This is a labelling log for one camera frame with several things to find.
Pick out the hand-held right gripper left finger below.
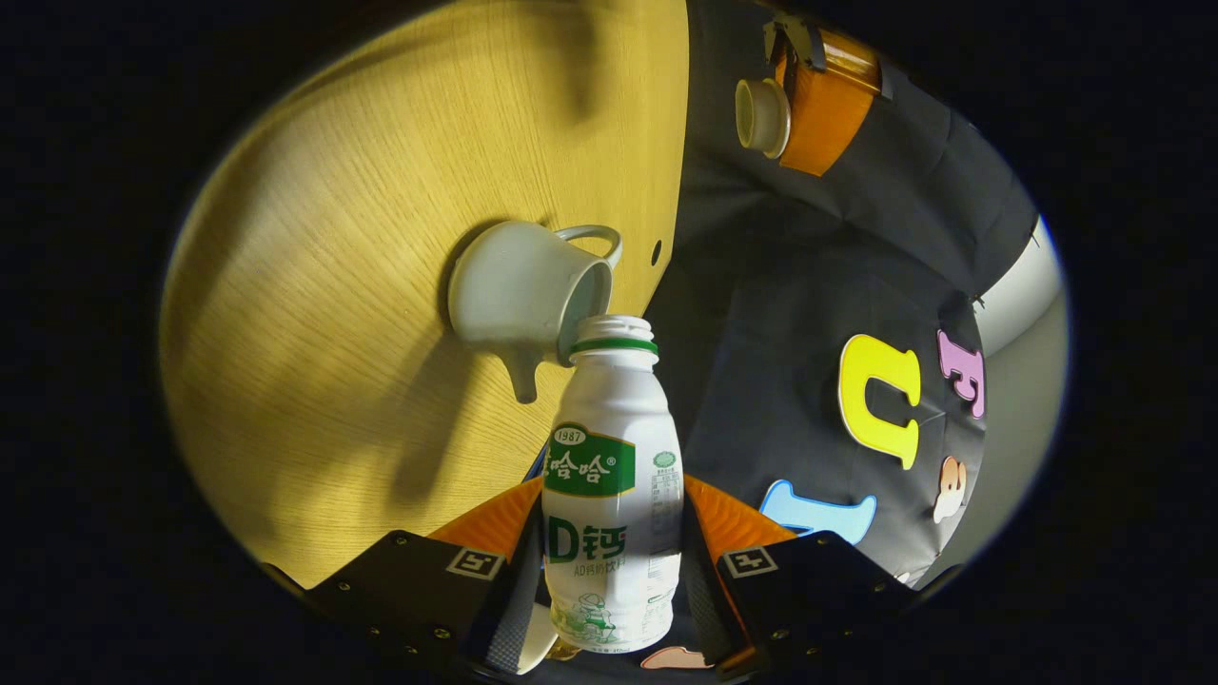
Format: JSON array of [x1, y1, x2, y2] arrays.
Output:
[[303, 474, 547, 674]]

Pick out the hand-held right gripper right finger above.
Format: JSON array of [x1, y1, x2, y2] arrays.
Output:
[[678, 474, 921, 678]]

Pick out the white teacup lid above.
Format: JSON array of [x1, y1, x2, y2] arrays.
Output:
[[734, 77, 794, 161]]

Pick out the white water bottle green label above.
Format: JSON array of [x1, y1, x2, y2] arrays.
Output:
[[540, 314, 687, 656]]

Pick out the white teacup with spout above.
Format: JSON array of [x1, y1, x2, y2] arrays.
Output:
[[446, 220, 625, 406]]

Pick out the black backdrop cloth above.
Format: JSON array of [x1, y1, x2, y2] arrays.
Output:
[[647, 0, 1040, 583]]

